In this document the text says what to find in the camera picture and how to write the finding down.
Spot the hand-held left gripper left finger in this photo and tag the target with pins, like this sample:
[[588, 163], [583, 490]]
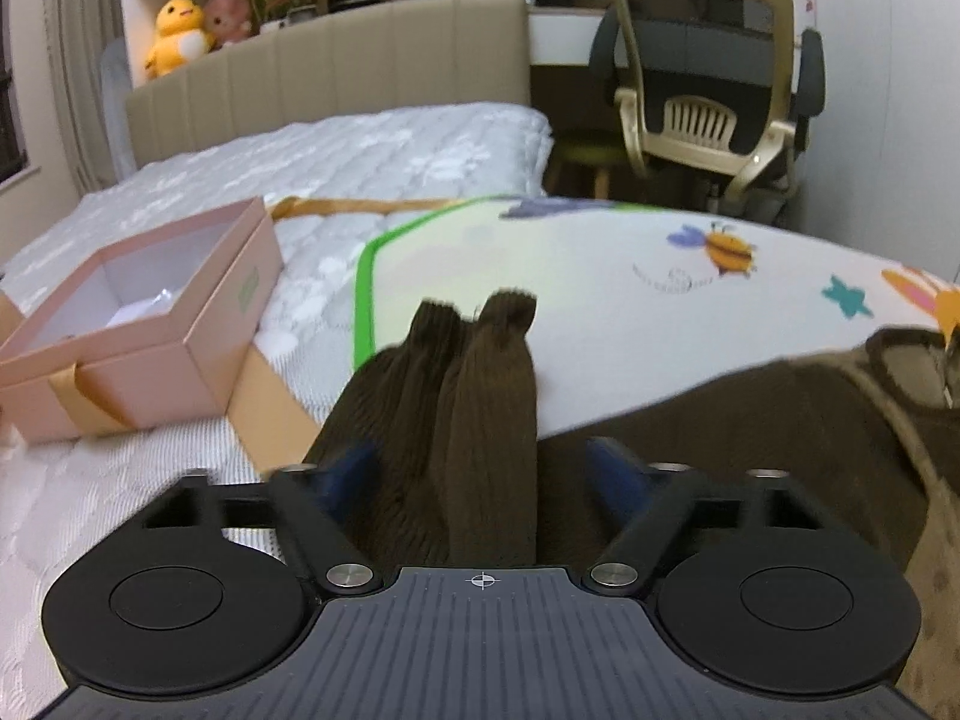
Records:
[[349, 476]]

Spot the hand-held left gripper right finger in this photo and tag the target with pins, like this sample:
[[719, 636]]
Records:
[[615, 484]]

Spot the brown polka dot sweater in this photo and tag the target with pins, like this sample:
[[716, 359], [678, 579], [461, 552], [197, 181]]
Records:
[[487, 405]]

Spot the tan cardboard piece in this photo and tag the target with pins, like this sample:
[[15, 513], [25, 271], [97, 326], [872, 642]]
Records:
[[270, 405]]

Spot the cartoon printed blanket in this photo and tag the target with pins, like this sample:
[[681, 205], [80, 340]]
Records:
[[600, 300]]

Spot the pink gift box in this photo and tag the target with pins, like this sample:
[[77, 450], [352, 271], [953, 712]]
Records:
[[135, 382]]

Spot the white quilted bed cover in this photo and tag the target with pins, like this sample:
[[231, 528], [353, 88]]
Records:
[[375, 157]]

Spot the green stool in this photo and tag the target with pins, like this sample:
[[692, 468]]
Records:
[[589, 154]]

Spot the beige bed headboard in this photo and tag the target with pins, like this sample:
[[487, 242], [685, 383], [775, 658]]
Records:
[[337, 60]]

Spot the beige mesh office chair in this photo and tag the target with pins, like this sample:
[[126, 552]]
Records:
[[697, 52]]

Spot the white desk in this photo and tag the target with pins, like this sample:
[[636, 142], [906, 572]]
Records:
[[562, 34]]

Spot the yellow duck plush toy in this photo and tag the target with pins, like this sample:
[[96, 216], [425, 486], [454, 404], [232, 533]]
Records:
[[176, 37]]

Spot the pink plush toy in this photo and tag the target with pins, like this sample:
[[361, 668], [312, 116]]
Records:
[[229, 19]]

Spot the white wardrobe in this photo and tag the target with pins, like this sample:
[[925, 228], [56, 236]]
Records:
[[885, 90]]

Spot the beige curtain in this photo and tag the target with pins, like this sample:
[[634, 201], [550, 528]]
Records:
[[82, 60]]

